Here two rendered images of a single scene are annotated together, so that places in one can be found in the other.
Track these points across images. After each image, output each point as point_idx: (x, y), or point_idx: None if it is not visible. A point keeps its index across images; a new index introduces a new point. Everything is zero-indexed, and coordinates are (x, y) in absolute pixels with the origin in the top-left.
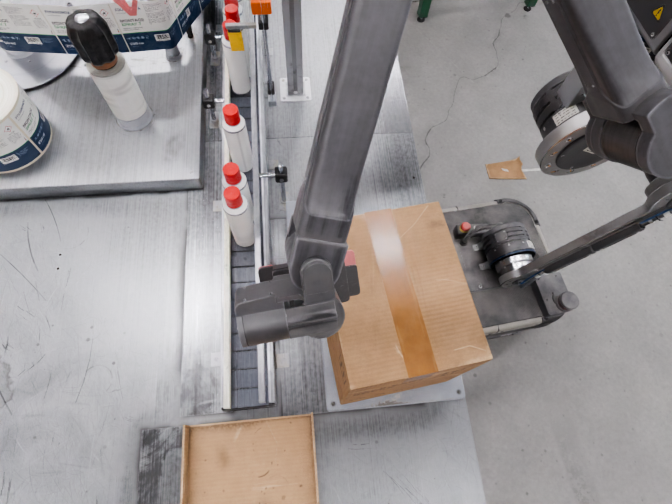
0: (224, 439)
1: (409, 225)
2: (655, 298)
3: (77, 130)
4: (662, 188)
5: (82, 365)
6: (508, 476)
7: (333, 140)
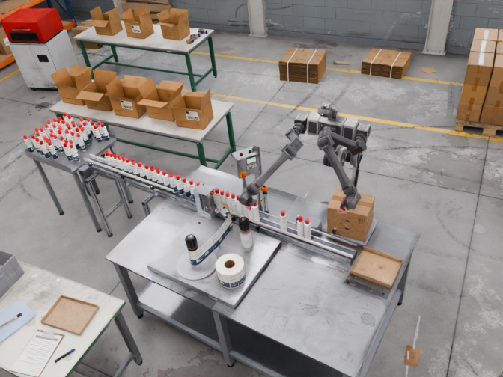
0: (358, 267)
1: (339, 194)
2: (376, 194)
3: None
4: (353, 159)
5: (317, 289)
6: (410, 266)
7: (341, 171)
